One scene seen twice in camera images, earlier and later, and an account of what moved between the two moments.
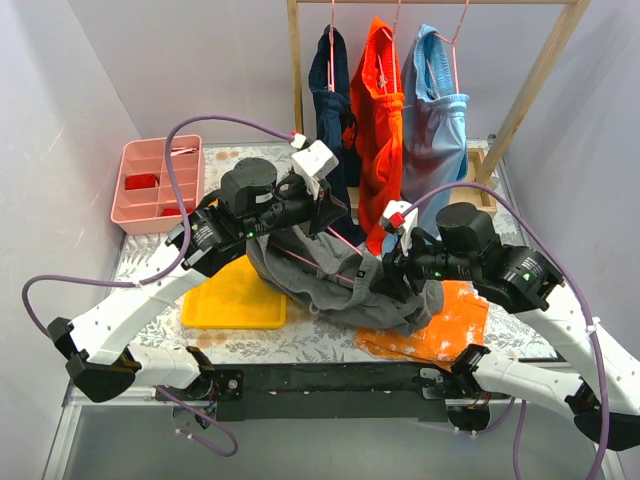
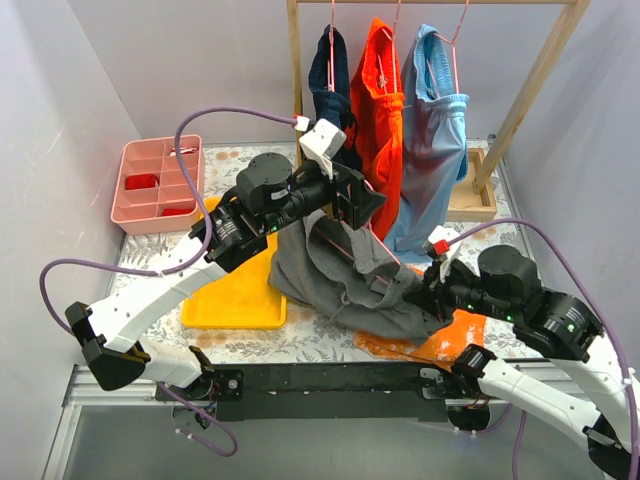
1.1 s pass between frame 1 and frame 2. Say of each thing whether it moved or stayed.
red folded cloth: stayed
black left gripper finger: moved
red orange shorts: stayed
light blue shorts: stayed
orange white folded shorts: stayed
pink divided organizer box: stayed
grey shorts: moved
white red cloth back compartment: stayed
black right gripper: moved
